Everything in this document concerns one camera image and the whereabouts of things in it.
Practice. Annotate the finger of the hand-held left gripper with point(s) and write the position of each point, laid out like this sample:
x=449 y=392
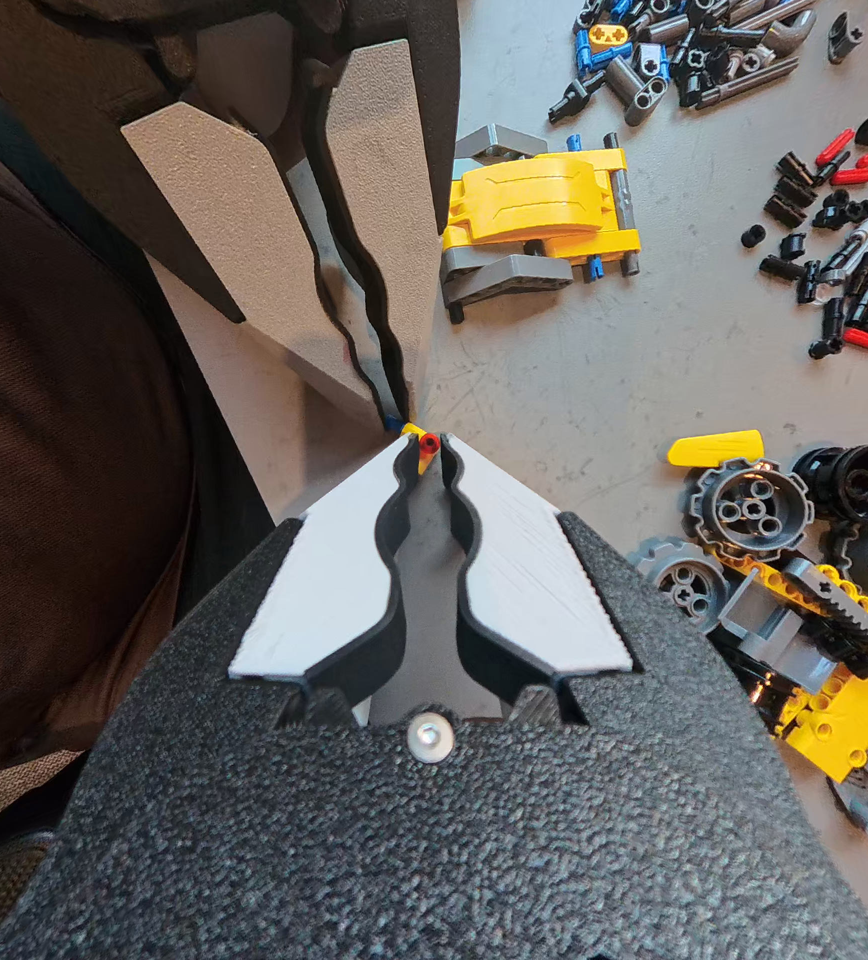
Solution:
x=217 y=195
x=397 y=150

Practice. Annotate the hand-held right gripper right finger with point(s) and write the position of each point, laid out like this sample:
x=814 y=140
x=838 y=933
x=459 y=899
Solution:
x=547 y=600

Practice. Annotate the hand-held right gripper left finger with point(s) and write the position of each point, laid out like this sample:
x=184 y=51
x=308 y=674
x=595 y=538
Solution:
x=322 y=600

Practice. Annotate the yellow and grey brick assembly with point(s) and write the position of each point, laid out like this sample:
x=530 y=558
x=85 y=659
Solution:
x=539 y=195

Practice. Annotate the grey desk with wooden edge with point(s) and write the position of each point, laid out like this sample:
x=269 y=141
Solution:
x=599 y=375

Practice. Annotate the small grey wheel hub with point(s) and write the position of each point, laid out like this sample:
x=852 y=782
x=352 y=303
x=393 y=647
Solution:
x=656 y=585

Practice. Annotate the yellow curved panel piece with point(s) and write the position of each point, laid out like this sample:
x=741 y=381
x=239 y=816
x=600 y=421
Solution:
x=716 y=447

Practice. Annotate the pile of blue grey connectors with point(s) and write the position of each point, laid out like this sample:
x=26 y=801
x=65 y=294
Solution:
x=674 y=60

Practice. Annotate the yellow grey brick chassis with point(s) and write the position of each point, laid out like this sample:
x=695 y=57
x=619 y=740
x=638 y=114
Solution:
x=839 y=720

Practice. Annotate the pile of black red pins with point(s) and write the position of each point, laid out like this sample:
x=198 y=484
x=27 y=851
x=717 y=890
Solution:
x=847 y=255

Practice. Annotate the black angled connector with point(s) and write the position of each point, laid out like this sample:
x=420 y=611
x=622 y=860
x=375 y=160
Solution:
x=845 y=33

